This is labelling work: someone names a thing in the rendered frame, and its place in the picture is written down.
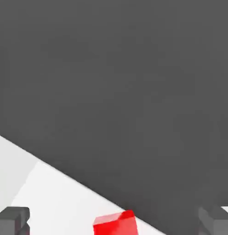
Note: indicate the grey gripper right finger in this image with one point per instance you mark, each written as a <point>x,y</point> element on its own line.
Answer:
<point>218,224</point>

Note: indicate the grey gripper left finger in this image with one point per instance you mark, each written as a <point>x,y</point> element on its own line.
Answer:
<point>11,221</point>

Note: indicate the small red cube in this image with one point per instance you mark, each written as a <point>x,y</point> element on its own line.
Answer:
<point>115,224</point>

